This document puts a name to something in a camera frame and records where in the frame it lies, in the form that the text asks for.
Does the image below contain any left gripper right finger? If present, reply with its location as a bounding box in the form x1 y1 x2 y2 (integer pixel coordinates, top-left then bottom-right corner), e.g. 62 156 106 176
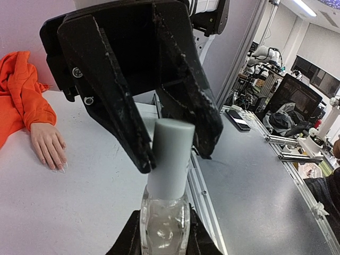
187 208 222 255

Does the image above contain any orange hoodie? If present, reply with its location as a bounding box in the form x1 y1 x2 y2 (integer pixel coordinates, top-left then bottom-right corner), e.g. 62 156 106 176
1 51 57 146

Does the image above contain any white nail polish cap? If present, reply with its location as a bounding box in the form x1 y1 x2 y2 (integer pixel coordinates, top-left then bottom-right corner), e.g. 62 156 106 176
147 118 195 200

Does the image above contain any clear nail polish bottle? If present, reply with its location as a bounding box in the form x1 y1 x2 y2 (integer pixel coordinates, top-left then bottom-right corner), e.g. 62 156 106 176
139 189 190 255

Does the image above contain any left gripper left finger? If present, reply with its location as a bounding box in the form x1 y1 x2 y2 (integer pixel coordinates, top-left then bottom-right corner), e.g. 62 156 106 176
106 210 141 255

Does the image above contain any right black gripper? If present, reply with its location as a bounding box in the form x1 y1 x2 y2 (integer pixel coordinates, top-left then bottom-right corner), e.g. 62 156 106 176
39 1 223 174

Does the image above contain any aluminium front rail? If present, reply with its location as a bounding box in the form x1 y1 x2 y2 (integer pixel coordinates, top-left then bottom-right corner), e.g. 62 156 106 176
153 96 227 254

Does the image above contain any mannequin hand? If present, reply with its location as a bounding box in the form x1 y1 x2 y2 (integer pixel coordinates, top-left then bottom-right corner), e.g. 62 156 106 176
30 123 67 173

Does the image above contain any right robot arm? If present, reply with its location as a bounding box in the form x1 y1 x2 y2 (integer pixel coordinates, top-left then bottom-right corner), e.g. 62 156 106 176
40 1 229 174

